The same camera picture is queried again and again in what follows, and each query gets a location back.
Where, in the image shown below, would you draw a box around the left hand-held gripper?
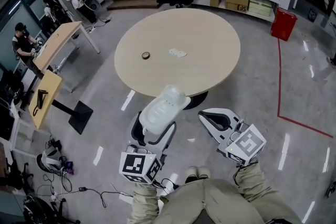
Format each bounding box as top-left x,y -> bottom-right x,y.
119,111 -> 177,185

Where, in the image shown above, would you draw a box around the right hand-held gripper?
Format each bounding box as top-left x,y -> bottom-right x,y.
197,108 -> 267,166

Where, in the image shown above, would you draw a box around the translucent white plastic tray object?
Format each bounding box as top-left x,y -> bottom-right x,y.
139,84 -> 192,136

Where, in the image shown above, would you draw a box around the person's left forearm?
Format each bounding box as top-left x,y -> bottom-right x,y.
128,181 -> 161,224

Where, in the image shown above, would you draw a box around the person's right forearm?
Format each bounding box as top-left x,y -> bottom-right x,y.
233,161 -> 291,209

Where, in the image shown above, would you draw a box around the person's beige shoes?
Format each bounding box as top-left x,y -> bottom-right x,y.
184,166 -> 212,182

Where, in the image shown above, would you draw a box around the flat white plastic piece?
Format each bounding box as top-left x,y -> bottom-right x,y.
168,48 -> 188,59

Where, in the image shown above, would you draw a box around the person's khaki trousers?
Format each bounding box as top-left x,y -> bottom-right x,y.
154,178 -> 302,224

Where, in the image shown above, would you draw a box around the purple device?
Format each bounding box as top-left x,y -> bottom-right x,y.
64,161 -> 76,176

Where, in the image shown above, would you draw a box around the round wooden table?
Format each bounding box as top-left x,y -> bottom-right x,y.
113,7 -> 242,111

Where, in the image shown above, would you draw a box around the white headset on floor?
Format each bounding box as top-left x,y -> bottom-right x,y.
36,147 -> 69,173

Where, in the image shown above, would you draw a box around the small wooden desk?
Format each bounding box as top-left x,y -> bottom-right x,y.
28,70 -> 94,135

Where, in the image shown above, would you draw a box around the black tool on desk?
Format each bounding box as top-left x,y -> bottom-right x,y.
32,89 -> 49,116

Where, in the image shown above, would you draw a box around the red bin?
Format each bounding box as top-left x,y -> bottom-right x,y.
270,7 -> 298,41

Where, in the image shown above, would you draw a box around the wide cardboard box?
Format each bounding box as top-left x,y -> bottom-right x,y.
225,0 -> 250,13

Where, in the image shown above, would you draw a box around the cream storage crate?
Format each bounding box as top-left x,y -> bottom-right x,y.
247,0 -> 274,18

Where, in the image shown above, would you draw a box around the long wooden desk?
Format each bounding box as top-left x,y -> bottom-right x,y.
32,20 -> 101,73

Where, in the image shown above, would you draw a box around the wooden steps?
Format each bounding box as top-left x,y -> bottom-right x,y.
107,0 -> 161,12

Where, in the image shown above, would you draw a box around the black swivel chair base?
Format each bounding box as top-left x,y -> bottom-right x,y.
0,157 -> 35,194

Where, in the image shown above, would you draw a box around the black floor cable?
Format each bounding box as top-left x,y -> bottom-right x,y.
36,173 -> 134,209

